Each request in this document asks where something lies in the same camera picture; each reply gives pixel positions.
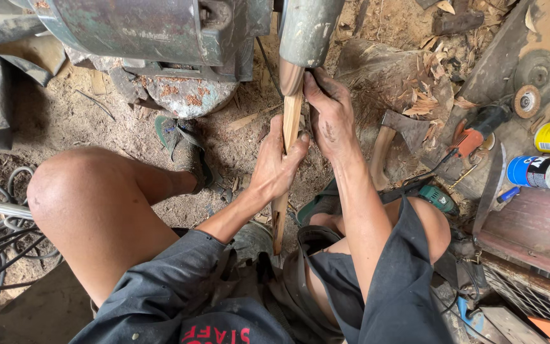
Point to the rusty red metal box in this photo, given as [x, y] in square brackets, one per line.
[537, 229]

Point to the dark hammer head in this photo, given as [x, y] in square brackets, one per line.
[456, 21]

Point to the person's leg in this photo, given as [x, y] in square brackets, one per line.
[98, 210]
[423, 229]

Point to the dusty wooden workbench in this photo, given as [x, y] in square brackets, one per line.
[509, 57]

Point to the orange black angle grinder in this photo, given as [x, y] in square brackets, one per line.
[482, 124]

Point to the person's dark grey clothing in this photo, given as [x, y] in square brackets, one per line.
[389, 296]

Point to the wooden plank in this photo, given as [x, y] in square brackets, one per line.
[31, 310]

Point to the person's left leg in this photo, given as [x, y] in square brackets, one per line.
[98, 210]

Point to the green power drill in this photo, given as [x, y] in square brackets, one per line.
[437, 198]

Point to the dusty grinding disc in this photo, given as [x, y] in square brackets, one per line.
[537, 71]

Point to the curved metal blade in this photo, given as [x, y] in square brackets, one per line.
[490, 191]

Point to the green grey belt sander machine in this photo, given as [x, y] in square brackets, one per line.
[160, 38]

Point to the blue spray can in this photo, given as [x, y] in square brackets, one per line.
[540, 173]

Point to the person's left hand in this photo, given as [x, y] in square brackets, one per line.
[270, 167]

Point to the grey sanding belt drum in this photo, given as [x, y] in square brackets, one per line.
[308, 33]

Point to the wooden chopping stump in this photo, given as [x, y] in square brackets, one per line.
[380, 81]

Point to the person's right leg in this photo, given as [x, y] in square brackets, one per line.
[423, 229]

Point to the person's right hand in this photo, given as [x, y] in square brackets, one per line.
[331, 124]

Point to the green flip flop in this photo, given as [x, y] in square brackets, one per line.
[182, 143]
[318, 203]

